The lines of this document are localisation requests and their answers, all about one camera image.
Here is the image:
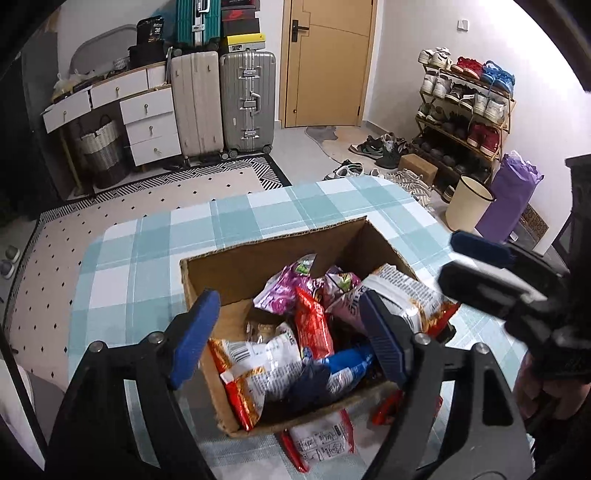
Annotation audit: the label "woven laundry basket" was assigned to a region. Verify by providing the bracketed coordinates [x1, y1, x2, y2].
[78, 115, 127, 185]

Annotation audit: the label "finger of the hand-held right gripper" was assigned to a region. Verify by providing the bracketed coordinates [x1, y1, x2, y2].
[438, 262, 550, 319]
[450, 231, 568, 282]

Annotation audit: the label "wooden shoe rack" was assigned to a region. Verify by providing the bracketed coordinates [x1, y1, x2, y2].
[413, 46, 517, 185]

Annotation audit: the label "white red snack packet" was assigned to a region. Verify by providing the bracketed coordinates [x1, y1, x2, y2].
[279, 408, 356, 474]

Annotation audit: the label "purple grape candy packet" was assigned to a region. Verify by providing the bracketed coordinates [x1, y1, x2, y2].
[253, 254, 319, 315]

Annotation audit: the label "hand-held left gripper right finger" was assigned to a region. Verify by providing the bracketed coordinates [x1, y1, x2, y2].
[358, 291, 536, 480]

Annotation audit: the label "grey slippers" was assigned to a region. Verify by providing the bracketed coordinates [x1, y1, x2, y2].
[0, 244, 20, 280]

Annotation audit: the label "white drawer cabinet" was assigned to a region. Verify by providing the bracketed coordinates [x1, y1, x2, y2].
[42, 62, 183, 185]

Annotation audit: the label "black yellow shoe box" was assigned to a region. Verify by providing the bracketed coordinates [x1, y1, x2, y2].
[220, 20, 267, 55]

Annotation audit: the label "person's right hand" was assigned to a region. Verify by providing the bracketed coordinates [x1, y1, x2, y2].
[512, 355, 591, 423]

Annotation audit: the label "brown cardboard box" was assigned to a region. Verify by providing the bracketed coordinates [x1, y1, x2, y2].
[179, 216, 458, 438]

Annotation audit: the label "beige suitcase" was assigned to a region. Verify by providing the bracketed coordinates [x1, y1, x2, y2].
[170, 50, 227, 162]

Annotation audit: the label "red black snack packet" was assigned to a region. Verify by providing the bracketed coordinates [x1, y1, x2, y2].
[372, 390, 444, 428]

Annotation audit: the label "white plastic bag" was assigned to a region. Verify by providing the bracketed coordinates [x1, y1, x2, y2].
[52, 71, 90, 100]

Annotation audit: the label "arched mirror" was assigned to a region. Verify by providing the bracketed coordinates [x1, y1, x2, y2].
[69, 24, 139, 77]

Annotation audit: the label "white purple snack packet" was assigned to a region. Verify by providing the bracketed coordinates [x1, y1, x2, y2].
[325, 285, 370, 324]

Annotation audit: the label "teal suitcase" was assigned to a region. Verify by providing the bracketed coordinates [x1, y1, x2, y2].
[175, 0, 222, 49]

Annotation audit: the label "blue snack packet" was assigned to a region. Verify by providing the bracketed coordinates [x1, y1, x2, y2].
[286, 344, 377, 411]

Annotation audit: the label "brown snack packet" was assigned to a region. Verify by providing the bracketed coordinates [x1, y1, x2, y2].
[245, 318, 296, 343]

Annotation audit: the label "wooden door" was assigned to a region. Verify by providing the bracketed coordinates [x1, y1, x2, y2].
[277, 0, 378, 129]

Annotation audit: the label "beige dotted rug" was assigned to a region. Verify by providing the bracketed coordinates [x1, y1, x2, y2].
[4, 154, 294, 393]

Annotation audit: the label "silver suitcase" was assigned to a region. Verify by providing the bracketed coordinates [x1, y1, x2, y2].
[219, 50, 277, 155]

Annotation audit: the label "dark purple snack packet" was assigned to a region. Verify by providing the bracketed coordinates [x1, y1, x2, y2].
[321, 267, 362, 301]

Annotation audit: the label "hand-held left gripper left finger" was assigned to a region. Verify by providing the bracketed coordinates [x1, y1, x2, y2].
[46, 290, 221, 480]

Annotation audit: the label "black labelled bag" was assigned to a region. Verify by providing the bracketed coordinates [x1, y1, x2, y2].
[136, 16, 166, 44]

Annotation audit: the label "blue white checked tablecloth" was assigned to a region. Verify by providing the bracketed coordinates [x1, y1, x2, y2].
[67, 174, 532, 480]

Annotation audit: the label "red black shoe box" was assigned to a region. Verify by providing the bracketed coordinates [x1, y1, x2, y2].
[222, 6, 258, 22]

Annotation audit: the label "white yellow noodle snack packet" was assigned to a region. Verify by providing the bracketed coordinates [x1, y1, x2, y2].
[360, 264, 460, 335]

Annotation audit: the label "patterned floor mat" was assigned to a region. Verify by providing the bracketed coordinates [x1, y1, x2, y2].
[516, 204, 550, 243]

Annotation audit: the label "cluster of loose sneakers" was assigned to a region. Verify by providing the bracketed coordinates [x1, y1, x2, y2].
[323, 131, 437, 213]

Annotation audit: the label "white orange snack packet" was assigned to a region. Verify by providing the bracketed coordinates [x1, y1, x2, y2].
[208, 323, 305, 432]

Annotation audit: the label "cream trash bin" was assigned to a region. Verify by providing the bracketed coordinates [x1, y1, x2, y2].
[445, 174, 496, 233]

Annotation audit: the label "black storage box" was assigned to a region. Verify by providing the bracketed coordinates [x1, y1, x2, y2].
[128, 41, 172, 68]

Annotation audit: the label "rows of assorted shoes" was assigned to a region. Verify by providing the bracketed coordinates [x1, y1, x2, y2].
[416, 46, 515, 176]

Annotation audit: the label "purple bag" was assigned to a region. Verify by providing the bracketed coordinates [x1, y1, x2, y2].
[475, 151, 542, 244]

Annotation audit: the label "small brown cardboard block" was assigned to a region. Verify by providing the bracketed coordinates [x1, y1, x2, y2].
[398, 154, 438, 184]

